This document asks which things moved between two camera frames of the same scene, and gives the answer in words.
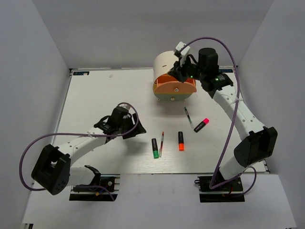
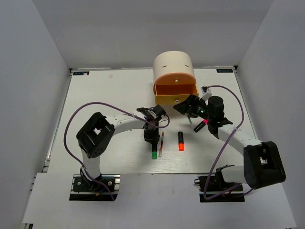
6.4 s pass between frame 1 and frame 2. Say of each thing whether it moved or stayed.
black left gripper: moved
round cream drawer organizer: stayed
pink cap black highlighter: stayed
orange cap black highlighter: stayed
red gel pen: stayed
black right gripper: moved
